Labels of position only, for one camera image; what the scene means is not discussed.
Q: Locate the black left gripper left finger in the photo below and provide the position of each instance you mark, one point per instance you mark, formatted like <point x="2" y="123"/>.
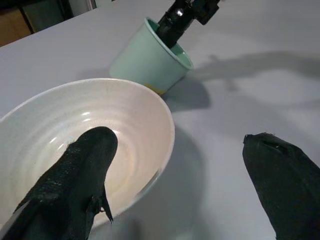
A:
<point x="72" y="175"/>

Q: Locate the mint green cup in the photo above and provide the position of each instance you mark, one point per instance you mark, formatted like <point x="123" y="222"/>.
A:
<point x="140" y="60"/>

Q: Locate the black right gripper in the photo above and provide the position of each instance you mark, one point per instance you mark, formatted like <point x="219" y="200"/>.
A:
<point x="208" y="10"/>

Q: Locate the brown cardboard box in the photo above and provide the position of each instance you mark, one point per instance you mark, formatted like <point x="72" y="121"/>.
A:
<point x="13" y="27"/>

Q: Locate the white ceramic bowl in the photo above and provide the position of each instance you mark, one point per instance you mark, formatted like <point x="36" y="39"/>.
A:
<point x="75" y="105"/>

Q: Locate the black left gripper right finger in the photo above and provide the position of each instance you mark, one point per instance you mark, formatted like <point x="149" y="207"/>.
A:
<point x="285" y="182"/>

